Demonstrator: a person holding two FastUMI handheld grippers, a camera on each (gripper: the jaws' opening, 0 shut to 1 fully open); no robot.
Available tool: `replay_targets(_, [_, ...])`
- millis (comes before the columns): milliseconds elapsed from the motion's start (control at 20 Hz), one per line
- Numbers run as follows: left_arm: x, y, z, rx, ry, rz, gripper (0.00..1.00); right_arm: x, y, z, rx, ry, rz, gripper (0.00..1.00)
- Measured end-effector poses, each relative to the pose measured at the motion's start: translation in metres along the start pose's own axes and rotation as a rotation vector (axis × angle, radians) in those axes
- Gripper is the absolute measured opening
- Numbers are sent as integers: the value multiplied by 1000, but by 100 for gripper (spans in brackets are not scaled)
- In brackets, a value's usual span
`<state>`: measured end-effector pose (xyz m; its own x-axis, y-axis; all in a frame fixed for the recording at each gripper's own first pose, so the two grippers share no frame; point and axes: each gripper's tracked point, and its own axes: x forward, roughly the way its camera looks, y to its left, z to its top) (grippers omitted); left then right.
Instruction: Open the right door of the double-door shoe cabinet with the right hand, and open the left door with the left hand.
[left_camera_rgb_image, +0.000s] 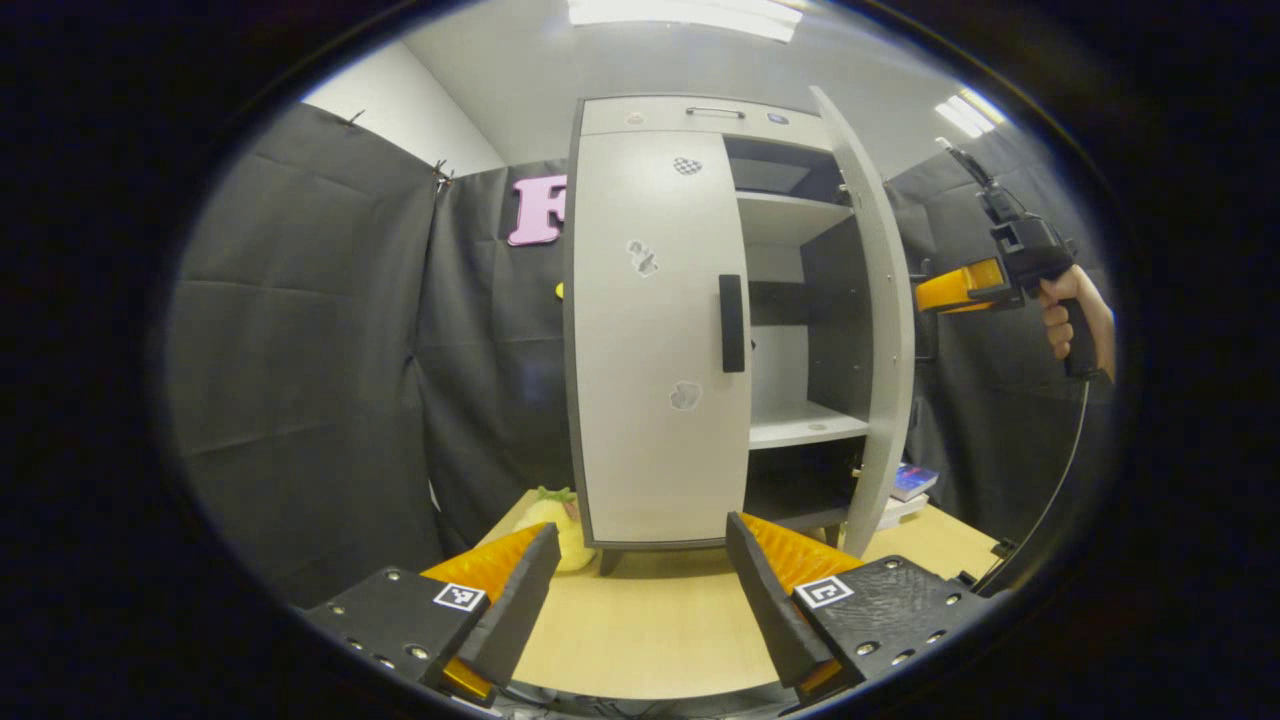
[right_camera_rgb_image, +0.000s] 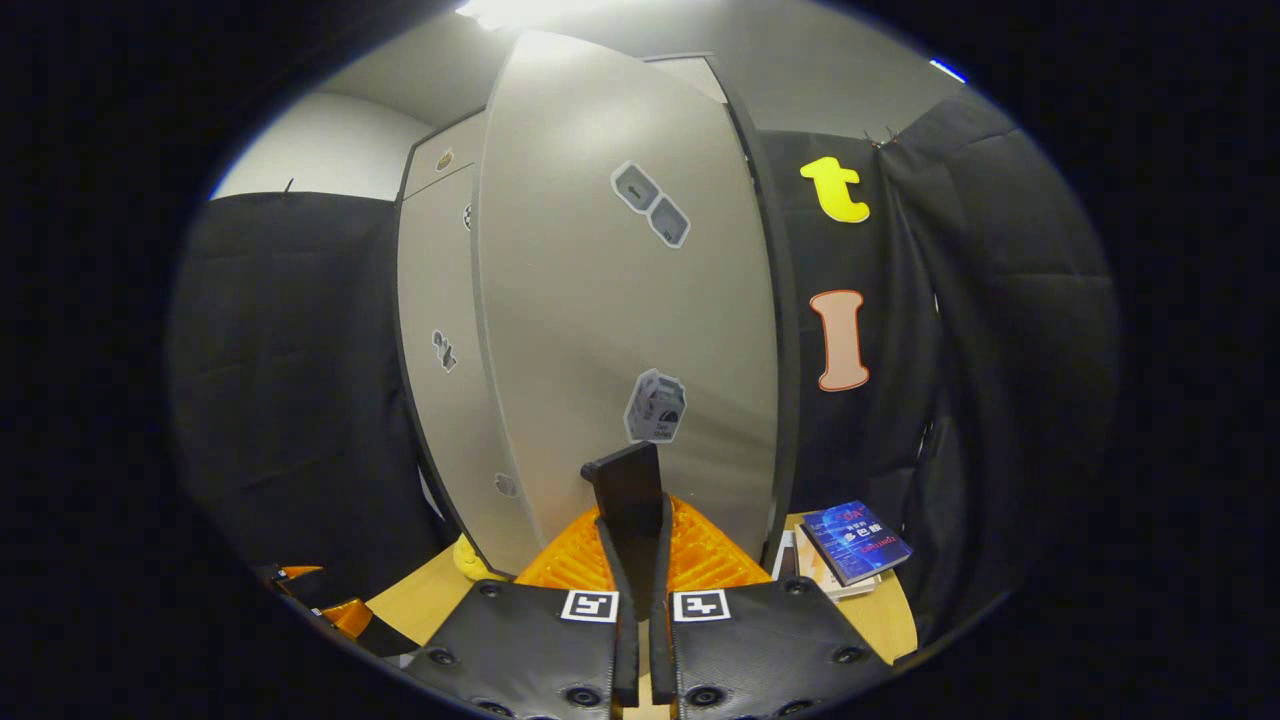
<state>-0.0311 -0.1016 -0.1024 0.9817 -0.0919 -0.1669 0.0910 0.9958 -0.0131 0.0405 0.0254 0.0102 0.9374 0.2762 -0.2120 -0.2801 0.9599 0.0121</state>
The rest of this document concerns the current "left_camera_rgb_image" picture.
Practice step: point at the grey shoe cabinet door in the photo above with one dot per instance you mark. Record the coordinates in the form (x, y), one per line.
(650, 420)
(885, 330)

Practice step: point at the small ceiling light panel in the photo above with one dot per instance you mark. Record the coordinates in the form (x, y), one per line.
(968, 113)

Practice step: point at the white book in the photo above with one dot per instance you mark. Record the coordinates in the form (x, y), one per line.
(903, 510)

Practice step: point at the grey double-door shoe cabinet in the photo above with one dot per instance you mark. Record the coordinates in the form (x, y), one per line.
(800, 425)

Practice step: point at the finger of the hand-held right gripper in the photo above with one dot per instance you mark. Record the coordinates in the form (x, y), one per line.
(960, 288)

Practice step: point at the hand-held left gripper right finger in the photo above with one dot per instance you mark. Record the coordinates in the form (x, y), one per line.
(765, 600)

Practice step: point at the yellow plush toy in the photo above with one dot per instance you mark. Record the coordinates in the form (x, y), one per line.
(560, 520)

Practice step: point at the black backdrop cloth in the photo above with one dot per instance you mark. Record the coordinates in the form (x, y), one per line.
(300, 350)

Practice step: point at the long ceiling light panel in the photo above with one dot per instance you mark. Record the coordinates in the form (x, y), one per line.
(690, 15)

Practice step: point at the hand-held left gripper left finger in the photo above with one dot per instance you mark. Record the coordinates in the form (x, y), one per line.
(520, 610)

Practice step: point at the grey cabinet drawer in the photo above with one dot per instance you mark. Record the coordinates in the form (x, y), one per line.
(660, 117)

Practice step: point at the blue book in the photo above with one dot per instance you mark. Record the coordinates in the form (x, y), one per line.
(915, 482)

